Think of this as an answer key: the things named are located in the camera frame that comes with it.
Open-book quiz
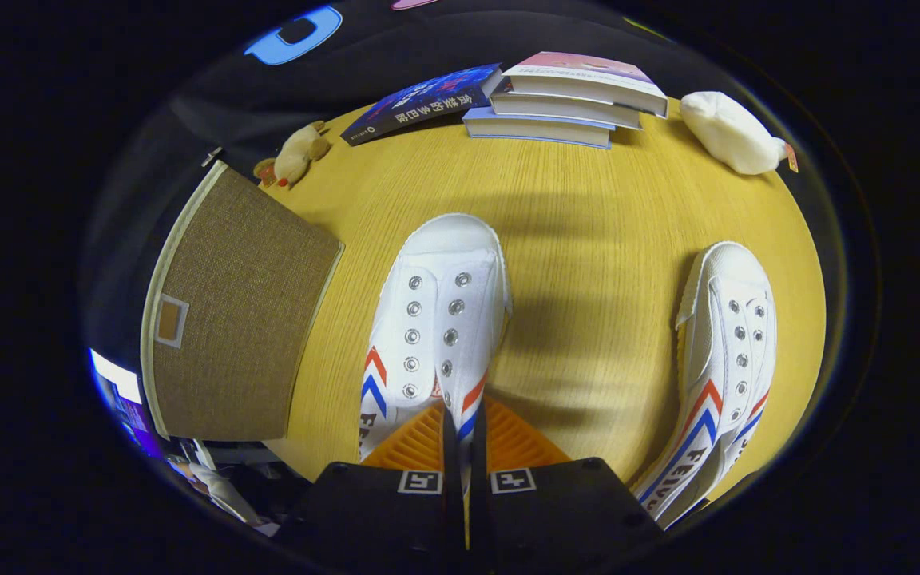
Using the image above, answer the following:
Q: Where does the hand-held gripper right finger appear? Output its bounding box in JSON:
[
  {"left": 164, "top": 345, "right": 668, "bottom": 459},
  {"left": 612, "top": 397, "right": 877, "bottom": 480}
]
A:
[{"left": 468, "top": 395, "right": 664, "bottom": 575}]

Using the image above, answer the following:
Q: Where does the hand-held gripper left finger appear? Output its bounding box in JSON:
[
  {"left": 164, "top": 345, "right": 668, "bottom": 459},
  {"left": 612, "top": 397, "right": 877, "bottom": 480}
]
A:
[{"left": 276, "top": 399, "right": 465, "bottom": 575}]

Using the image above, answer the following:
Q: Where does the white canvas shoe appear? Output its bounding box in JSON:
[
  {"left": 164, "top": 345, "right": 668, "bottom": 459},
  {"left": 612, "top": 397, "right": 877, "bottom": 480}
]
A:
[
  {"left": 358, "top": 212, "right": 514, "bottom": 512},
  {"left": 632, "top": 241, "right": 778, "bottom": 530}
]

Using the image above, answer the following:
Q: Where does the beige fabric storage box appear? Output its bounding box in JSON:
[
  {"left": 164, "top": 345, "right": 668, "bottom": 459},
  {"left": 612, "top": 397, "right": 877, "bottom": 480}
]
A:
[{"left": 139, "top": 160, "right": 345, "bottom": 442}]

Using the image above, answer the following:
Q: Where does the lit monitor screen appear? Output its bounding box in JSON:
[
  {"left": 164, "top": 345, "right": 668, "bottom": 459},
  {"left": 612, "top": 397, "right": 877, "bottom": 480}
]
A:
[{"left": 89, "top": 348, "right": 164, "bottom": 460}]

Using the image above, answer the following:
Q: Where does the beige plush dog toy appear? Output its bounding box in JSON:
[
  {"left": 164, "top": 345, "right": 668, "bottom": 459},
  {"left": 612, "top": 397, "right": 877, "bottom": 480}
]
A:
[{"left": 252, "top": 120, "right": 331, "bottom": 189}]

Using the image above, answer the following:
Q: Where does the light blue cover book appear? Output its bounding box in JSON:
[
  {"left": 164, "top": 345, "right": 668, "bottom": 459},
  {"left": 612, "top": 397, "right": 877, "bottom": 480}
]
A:
[{"left": 462, "top": 106, "right": 614, "bottom": 150}]

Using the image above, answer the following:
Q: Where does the white cover book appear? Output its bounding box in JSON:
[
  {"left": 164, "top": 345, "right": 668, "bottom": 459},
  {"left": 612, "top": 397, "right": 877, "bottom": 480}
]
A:
[{"left": 490, "top": 89, "right": 643, "bottom": 130}]

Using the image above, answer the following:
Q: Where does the dark blue book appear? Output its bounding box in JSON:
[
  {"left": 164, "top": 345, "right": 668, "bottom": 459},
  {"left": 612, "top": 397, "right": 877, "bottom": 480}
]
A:
[{"left": 340, "top": 64, "right": 505, "bottom": 146}]

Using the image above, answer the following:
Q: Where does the pink cover book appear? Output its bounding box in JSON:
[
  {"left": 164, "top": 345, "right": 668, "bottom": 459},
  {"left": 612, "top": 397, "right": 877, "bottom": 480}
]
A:
[{"left": 500, "top": 51, "right": 668, "bottom": 118}]

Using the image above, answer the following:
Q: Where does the white plush toy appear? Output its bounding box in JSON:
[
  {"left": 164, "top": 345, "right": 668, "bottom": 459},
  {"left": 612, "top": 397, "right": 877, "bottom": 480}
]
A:
[{"left": 680, "top": 90, "right": 799, "bottom": 176}]

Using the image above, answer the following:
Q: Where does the white metal frame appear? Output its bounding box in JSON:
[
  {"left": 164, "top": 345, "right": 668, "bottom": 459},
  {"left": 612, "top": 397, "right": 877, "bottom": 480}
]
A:
[{"left": 165, "top": 439, "right": 281, "bottom": 537}]

